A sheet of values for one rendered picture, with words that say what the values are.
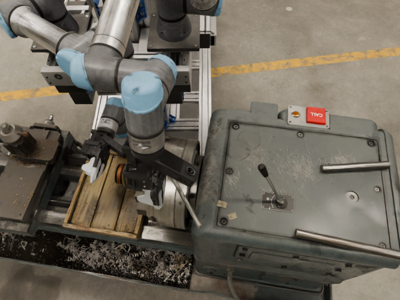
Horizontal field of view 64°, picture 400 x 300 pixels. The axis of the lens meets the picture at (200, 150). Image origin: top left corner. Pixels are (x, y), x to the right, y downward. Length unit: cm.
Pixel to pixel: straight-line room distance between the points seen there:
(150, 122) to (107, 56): 20
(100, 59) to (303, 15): 299
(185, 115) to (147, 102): 177
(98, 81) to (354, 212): 75
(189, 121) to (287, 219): 150
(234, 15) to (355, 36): 115
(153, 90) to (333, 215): 63
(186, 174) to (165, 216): 37
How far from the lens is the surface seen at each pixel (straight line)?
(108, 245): 166
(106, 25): 77
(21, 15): 138
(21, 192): 143
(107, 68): 70
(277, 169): 99
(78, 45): 110
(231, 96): 272
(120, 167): 116
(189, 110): 237
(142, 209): 108
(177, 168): 69
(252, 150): 100
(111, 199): 138
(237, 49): 309
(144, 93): 57
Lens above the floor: 213
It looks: 61 degrees down
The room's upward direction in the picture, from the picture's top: 2 degrees counter-clockwise
